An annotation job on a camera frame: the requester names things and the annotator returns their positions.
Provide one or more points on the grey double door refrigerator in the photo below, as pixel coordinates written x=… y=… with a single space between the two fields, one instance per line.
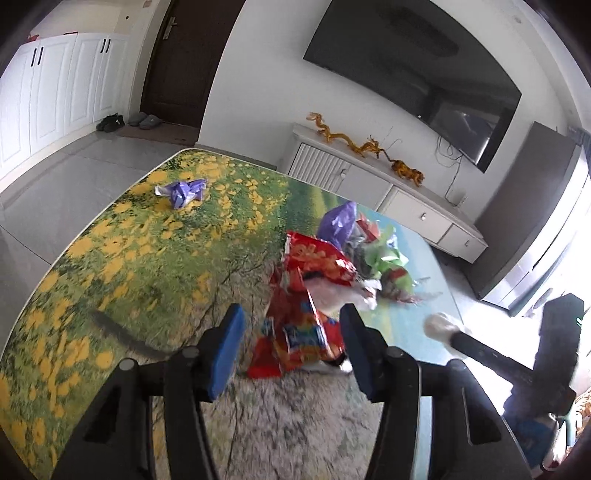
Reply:
x=527 y=222

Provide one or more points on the dark brown entrance door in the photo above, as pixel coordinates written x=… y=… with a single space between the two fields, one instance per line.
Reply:
x=185 y=57

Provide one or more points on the white wall cupboards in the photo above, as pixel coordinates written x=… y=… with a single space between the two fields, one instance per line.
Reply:
x=54 y=88

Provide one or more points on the white TV cabinet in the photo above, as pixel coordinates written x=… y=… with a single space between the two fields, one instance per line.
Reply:
x=374 y=184

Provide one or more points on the golden tiger figurine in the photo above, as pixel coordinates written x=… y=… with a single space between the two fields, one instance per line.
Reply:
x=402 y=170

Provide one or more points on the green wrapper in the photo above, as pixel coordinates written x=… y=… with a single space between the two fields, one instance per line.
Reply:
x=382 y=260

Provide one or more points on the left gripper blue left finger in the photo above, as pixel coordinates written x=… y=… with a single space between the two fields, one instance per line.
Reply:
x=113 y=438

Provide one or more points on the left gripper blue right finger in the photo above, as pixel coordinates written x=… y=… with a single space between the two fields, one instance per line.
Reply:
x=469 y=439

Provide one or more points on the white tissue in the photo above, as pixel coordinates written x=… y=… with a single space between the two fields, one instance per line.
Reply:
x=329 y=297

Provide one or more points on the golden dragon figurine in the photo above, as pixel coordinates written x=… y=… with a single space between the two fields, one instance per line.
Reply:
x=371 y=145

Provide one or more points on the purple plastic bag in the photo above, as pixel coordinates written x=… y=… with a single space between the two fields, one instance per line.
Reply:
x=337 y=224

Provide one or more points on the grey slippers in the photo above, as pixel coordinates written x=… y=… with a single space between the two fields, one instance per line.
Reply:
x=143 y=121

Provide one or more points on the black wall television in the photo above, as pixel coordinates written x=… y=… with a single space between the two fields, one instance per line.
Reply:
x=420 y=58

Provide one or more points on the purple wrapper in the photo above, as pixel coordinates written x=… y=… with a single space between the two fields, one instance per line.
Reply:
x=182 y=193

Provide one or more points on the black shoes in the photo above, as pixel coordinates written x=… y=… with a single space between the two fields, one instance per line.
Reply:
x=110 y=123

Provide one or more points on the red snack bag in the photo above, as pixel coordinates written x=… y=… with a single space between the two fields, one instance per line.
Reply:
x=296 y=332

